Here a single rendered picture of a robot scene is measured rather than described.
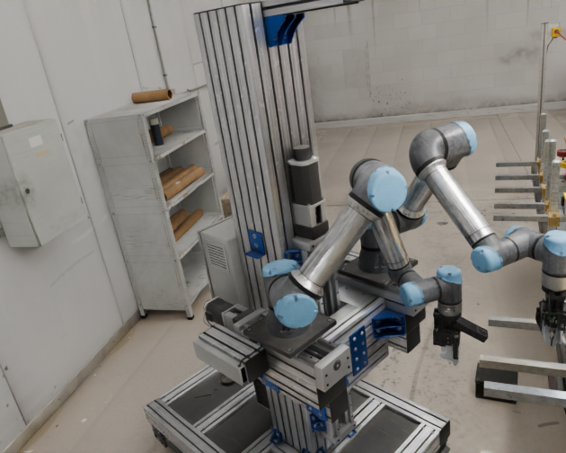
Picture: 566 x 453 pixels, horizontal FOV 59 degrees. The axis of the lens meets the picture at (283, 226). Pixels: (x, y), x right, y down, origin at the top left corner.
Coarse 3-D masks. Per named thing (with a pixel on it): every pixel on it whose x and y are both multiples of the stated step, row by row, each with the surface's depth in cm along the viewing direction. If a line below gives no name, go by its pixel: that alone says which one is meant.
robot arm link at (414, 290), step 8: (408, 272) 162; (416, 272) 162; (400, 280) 162; (408, 280) 158; (416, 280) 156; (424, 280) 156; (432, 280) 155; (400, 288) 157; (408, 288) 154; (416, 288) 153; (424, 288) 154; (432, 288) 154; (440, 288) 154; (400, 296) 159; (408, 296) 153; (416, 296) 153; (424, 296) 153; (432, 296) 154; (440, 296) 155; (408, 304) 154; (416, 304) 154
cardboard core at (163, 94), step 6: (156, 90) 369; (162, 90) 367; (168, 90) 369; (132, 96) 373; (138, 96) 372; (144, 96) 370; (150, 96) 369; (156, 96) 368; (162, 96) 367; (168, 96) 372; (138, 102) 376
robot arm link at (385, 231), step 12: (384, 216) 155; (372, 228) 160; (384, 228) 157; (396, 228) 159; (384, 240) 159; (396, 240) 159; (384, 252) 162; (396, 252) 160; (396, 264) 162; (408, 264) 164; (396, 276) 165
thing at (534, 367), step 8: (480, 360) 164; (488, 360) 163; (496, 360) 162; (504, 360) 161; (512, 360) 161; (520, 360) 160; (528, 360) 160; (536, 360) 159; (488, 368) 164; (496, 368) 162; (504, 368) 161; (512, 368) 160; (520, 368) 159; (528, 368) 158; (536, 368) 157; (544, 368) 156; (552, 368) 155; (560, 368) 155; (560, 376) 155
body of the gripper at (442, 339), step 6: (438, 312) 162; (438, 318) 163; (444, 318) 160; (450, 318) 159; (456, 318) 159; (438, 324) 163; (444, 324) 163; (450, 324) 162; (438, 330) 164; (444, 330) 163; (450, 330) 163; (456, 330) 162; (438, 336) 164; (444, 336) 163; (450, 336) 162; (456, 336) 161; (438, 342) 164; (444, 342) 164; (450, 342) 163
